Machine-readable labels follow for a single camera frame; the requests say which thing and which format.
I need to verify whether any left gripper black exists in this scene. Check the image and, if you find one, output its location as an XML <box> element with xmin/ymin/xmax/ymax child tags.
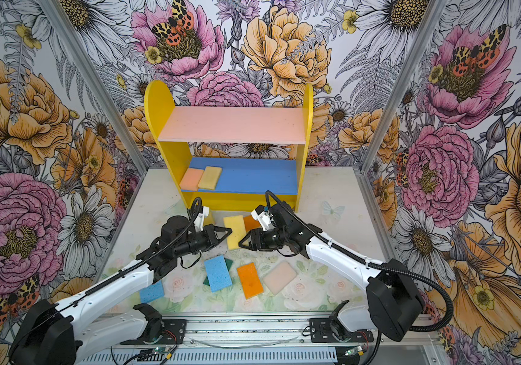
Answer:
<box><xmin>175</xmin><ymin>223</ymin><xmax>232</xmax><ymax>256</ymax></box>

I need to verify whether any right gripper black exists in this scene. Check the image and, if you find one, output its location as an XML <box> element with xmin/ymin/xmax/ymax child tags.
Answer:
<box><xmin>238</xmin><ymin>227</ymin><xmax>289</xmax><ymax>253</ymax></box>

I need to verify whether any large yellow sponge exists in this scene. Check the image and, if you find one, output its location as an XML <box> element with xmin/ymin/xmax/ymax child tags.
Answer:
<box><xmin>223</xmin><ymin>215</ymin><xmax>247</xmax><ymax>250</ymax></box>

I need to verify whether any yellow sponge with green back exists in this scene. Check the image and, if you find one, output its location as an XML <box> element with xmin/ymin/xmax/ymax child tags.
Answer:
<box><xmin>198</xmin><ymin>166</ymin><xmax>222</xmax><ymax>191</ymax></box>

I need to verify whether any pink orange sponge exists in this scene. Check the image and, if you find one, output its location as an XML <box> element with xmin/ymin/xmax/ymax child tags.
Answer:
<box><xmin>179</xmin><ymin>167</ymin><xmax>204</xmax><ymax>192</ymax></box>

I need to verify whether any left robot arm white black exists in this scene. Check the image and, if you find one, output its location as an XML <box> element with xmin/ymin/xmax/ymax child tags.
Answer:
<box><xmin>9</xmin><ymin>215</ymin><xmax>232</xmax><ymax>364</ymax></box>

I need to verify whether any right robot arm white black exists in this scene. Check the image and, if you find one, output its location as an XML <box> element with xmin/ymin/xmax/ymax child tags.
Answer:
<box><xmin>238</xmin><ymin>203</ymin><xmax>423</xmax><ymax>342</ymax></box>

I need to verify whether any orange sponge near shelf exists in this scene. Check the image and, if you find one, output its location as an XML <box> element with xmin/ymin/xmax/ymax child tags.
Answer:
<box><xmin>243</xmin><ymin>215</ymin><xmax>262</xmax><ymax>232</ymax></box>

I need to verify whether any small yellow sponge near shelf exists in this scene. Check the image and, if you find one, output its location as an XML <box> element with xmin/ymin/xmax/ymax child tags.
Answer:
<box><xmin>203</xmin><ymin>210</ymin><xmax>216</xmax><ymax>226</ymax></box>

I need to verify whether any yellow wooden two-tier shelf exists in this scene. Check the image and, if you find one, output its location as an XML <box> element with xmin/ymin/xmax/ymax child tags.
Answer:
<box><xmin>144</xmin><ymin>81</ymin><xmax>314</xmax><ymax>211</ymax></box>

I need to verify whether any green scouring pad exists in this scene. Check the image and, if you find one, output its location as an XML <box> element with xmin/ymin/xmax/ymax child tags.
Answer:
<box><xmin>203</xmin><ymin>258</ymin><xmax>234</xmax><ymax>287</ymax></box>

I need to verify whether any blue cellulose sponge centre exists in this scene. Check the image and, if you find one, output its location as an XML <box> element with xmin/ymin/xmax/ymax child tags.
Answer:
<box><xmin>204</xmin><ymin>255</ymin><xmax>232</xmax><ymax>292</ymax></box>

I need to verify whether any pale pink sponge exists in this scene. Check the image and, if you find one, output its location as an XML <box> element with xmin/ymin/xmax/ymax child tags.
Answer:
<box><xmin>263</xmin><ymin>262</ymin><xmax>298</xmax><ymax>295</ymax></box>

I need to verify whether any orange sponge front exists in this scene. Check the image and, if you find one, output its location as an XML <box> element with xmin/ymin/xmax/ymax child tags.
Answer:
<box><xmin>237</xmin><ymin>262</ymin><xmax>264</xmax><ymax>300</ymax></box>

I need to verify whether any blue sponge left front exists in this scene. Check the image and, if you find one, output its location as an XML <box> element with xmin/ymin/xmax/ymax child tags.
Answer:
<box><xmin>140</xmin><ymin>281</ymin><xmax>165</xmax><ymax>304</ymax></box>

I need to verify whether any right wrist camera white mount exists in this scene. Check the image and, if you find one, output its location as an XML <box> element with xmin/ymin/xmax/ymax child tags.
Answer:
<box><xmin>251</xmin><ymin>205</ymin><xmax>275</xmax><ymax>231</ymax></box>

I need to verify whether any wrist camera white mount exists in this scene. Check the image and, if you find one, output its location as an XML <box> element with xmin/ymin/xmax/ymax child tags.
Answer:
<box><xmin>193</xmin><ymin>206</ymin><xmax>210</xmax><ymax>232</ymax></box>
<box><xmin>251</xmin><ymin>205</ymin><xmax>275</xmax><ymax>231</ymax></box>

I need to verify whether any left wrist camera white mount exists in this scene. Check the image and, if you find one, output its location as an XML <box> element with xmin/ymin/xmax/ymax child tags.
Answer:
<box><xmin>193</xmin><ymin>206</ymin><xmax>210</xmax><ymax>232</ymax></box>

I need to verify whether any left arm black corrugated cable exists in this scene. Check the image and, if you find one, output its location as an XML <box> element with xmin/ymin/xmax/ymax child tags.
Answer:
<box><xmin>13</xmin><ymin>197</ymin><xmax>203</xmax><ymax>348</ymax></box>

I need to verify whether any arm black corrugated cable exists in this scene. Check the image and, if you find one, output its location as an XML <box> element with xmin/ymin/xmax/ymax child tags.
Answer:
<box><xmin>264</xmin><ymin>190</ymin><xmax>454</xmax><ymax>333</ymax></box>
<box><xmin>13</xmin><ymin>197</ymin><xmax>203</xmax><ymax>348</ymax></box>

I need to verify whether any aluminium front rail frame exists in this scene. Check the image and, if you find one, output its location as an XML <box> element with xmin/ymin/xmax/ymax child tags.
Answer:
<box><xmin>82</xmin><ymin>312</ymin><xmax>450</xmax><ymax>364</ymax></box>

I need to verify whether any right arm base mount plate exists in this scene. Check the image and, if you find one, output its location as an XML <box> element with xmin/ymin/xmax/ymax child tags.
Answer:
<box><xmin>308</xmin><ymin>317</ymin><xmax>374</xmax><ymax>344</ymax></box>

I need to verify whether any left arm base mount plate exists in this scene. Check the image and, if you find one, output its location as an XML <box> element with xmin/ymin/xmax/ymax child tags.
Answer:
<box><xmin>121</xmin><ymin>319</ymin><xmax>187</xmax><ymax>345</ymax></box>

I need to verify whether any left aluminium corner post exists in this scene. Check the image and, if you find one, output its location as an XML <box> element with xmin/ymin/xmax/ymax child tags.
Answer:
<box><xmin>40</xmin><ymin>1</ymin><xmax>149</xmax><ymax>176</ymax></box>

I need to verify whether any aluminium corner post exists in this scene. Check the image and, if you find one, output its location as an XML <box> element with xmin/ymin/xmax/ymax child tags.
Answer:
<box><xmin>360</xmin><ymin>0</ymin><xmax>447</xmax><ymax>175</ymax></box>
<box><xmin>40</xmin><ymin>1</ymin><xmax>149</xmax><ymax>176</ymax></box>

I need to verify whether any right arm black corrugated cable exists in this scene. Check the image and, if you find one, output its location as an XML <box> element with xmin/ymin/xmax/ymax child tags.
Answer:
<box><xmin>264</xmin><ymin>190</ymin><xmax>454</xmax><ymax>333</ymax></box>

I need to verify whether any right aluminium corner post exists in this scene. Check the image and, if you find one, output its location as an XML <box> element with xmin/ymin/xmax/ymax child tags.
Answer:
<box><xmin>360</xmin><ymin>0</ymin><xmax>447</xmax><ymax>175</ymax></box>

